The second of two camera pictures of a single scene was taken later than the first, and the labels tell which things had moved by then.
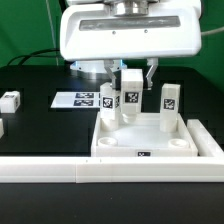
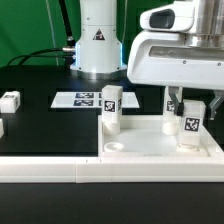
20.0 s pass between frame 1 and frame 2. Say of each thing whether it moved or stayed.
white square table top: moved
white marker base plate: stayed
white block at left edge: stayed
